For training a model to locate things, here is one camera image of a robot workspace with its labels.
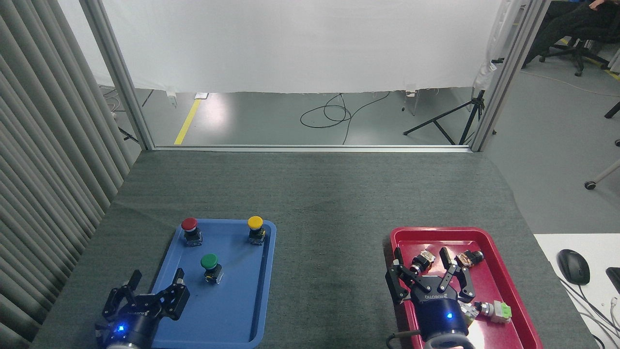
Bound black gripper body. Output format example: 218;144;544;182
412;276;469;341
97;293;163;347

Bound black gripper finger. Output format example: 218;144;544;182
155;269;190;320
440;247;478;302
103;270;142;316
386;248;422;305

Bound green push button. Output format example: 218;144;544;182
201;253;224;285

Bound red push button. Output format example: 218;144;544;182
181;218;203;247

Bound yellow push button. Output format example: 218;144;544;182
248;216;266;245

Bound red plastic tray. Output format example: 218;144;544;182
390;227;544;349

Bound blue plastic tray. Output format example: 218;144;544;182
145;219;277;349

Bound white desk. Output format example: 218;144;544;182
534;234;620;349

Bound black computer mouse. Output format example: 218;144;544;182
557;249;591;286

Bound black tripod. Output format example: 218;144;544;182
403;90;486;146

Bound grey pleated curtain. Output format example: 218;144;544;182
0;0;139;349

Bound yellow floor tape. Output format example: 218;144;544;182
173;98;202;145

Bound white stand leg with caster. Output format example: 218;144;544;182
584;160;620;190

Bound white hanging cloth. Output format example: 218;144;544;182
475;0;520;90

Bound black office chair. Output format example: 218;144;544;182
539;36;611;77

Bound white backdrop sheet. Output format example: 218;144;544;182
58;0;504;95

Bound person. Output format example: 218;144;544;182
522;0;620;66

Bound black and brass switch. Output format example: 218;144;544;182
451;249;485;271

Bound black knob selector switch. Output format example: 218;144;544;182
410;250;435;277

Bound green and white switch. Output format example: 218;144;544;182
475;301;512;325

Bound black mouse cable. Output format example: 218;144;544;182
557;276;620;335

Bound black floor cable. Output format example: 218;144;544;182
299;91;391;145

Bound silver frame post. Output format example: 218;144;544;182
470;0;553;152
80;0;155;151

